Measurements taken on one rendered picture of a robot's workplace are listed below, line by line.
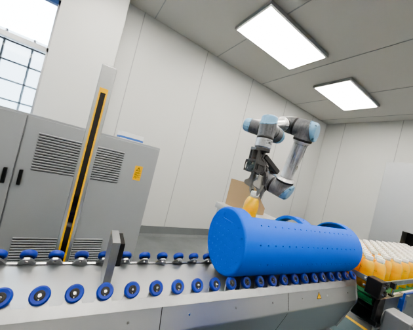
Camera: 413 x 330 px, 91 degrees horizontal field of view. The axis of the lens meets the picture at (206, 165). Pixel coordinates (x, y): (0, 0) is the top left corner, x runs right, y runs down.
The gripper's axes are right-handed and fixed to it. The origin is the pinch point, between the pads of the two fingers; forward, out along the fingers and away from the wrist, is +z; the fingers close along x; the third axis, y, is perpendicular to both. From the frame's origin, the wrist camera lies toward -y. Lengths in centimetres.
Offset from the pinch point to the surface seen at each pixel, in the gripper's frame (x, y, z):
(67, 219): -30, 71, 30
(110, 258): 5, 55, 29
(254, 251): 14.0, 6.7, 21.4
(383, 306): 23, -92, 47
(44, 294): 10, 69, 35
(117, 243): 5, 54, 24
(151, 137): -267, -2, -32
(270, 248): 13.8, -1.9, 20.0
